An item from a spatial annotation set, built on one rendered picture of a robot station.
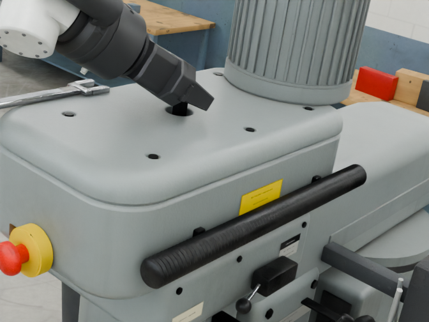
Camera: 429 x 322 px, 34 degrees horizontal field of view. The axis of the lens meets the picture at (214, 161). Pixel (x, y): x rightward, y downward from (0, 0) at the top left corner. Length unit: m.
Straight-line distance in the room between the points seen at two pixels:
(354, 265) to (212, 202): 0.41
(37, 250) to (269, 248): 0.35
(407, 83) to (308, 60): 3.85
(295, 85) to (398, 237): 0.54
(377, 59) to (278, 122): 4.56
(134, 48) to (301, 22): 0.28
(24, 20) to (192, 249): 0.30
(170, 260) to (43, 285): 3.16
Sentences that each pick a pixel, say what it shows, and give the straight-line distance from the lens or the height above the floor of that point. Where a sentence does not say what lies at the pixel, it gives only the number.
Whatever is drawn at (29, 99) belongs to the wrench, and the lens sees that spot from 0.90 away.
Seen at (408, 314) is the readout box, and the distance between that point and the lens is 1.07.
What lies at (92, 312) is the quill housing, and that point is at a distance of 1.04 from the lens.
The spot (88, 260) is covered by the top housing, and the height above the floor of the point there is 1.78.
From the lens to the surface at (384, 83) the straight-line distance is 4.83.
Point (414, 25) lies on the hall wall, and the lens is 5.35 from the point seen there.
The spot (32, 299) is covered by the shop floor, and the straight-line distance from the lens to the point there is 3.80.
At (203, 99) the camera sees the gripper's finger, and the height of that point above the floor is 1.92.
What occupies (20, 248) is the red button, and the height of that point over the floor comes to 1.77.
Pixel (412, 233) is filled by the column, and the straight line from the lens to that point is 1.50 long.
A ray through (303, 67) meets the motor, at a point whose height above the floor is 1.95.
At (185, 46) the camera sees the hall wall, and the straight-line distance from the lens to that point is 6.58.
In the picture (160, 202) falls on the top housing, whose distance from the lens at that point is 0.76.
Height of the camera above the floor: 2.20
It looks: 23 degrees down
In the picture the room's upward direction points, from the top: 9 degrees clockwise
